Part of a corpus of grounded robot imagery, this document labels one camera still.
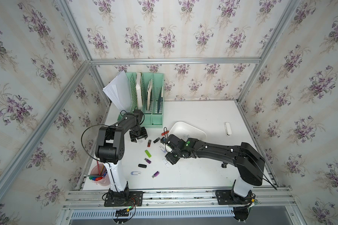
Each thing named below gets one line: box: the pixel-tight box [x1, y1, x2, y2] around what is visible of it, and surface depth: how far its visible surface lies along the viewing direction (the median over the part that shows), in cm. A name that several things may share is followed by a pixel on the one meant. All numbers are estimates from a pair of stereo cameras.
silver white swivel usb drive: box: [130, 171, 142, 176], surface depth 84 cm
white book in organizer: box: [135, 72, 143, 111], surface depth 100 cm
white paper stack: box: [102, 70, 132, 113], surface depth 100 cm
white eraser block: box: [224, 122, 232, 136], surface depth 101 cm
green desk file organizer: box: [117, 72, 165, 129], surface depth 106 cm
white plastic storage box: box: [169, 120, 208, 142], surface depth 100 cm
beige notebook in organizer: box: [146, 78, 153, 111], surface depth 103 cm
